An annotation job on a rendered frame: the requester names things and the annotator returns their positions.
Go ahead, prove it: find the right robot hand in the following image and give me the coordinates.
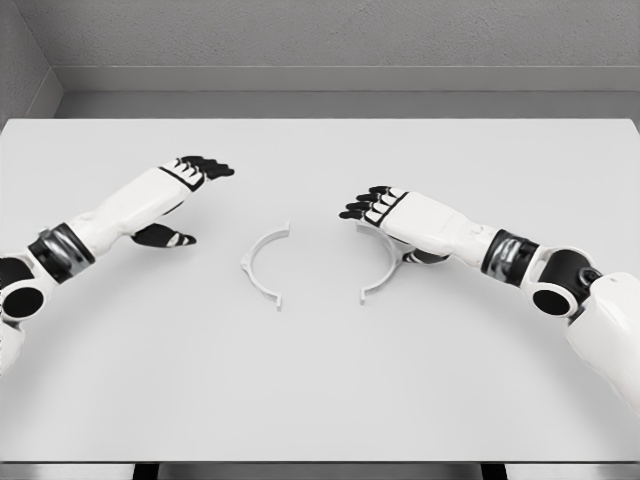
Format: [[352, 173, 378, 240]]
[[338, 185, 464, 265]]

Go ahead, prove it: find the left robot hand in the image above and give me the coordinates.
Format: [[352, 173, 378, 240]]
[[103, 155, 236, 249]]

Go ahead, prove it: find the white half-ring pipe clamp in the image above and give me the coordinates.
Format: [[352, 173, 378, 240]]
[[353, 222, 404, 307], [239, 219, 292, 312]]

